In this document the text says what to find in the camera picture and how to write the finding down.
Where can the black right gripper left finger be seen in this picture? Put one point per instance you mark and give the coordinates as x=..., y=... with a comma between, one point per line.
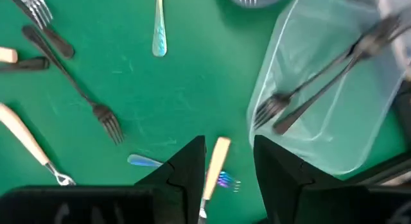
x=180, y=192

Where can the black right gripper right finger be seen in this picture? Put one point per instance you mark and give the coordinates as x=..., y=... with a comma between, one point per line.
x=282, y=185

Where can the iridescent rainbow metal fork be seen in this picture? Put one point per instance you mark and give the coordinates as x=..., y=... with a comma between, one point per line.
x=159, y=41
x=141, y=160

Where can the black metal fork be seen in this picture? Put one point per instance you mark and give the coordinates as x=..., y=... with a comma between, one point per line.
x=61, y=47
x=285, y=123
x=32, y=64
x=102, y=113
x=276, y=103

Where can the clear plastic bin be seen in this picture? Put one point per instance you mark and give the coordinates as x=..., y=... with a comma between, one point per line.
x=337, y=137

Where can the green table mat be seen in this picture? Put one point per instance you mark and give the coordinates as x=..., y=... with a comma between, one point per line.
x=192, y=89

